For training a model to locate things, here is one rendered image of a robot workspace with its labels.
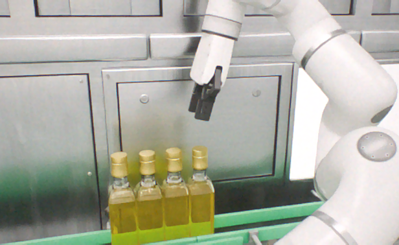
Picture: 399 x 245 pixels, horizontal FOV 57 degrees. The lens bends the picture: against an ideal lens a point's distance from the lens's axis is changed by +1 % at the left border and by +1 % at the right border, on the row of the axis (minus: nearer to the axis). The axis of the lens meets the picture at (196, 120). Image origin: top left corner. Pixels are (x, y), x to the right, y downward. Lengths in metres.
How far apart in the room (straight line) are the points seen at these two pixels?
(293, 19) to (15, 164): 0.70
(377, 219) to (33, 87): 0.73
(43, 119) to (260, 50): 0.54
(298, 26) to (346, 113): 0.22
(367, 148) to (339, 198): 0.07
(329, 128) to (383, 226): 0.21
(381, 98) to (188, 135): 0.50
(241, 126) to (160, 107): 0.22
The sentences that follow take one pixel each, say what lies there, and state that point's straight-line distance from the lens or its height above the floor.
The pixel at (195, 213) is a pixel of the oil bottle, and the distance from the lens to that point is 0.82.
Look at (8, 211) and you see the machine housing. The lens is 1.03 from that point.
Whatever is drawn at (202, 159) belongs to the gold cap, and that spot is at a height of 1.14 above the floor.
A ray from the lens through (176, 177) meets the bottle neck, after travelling 0.79.
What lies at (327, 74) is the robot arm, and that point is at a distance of 0.57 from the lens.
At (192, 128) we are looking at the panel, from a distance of 0.90.
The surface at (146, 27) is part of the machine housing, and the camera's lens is 0.86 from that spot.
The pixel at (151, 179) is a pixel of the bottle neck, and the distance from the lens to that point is 0.78.
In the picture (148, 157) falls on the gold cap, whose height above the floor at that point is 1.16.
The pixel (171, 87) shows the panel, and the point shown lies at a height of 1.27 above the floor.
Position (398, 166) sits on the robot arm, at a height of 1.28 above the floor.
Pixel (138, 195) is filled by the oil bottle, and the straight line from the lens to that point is 0.78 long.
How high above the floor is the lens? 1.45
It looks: 17 degrees down
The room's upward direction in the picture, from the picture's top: straight up
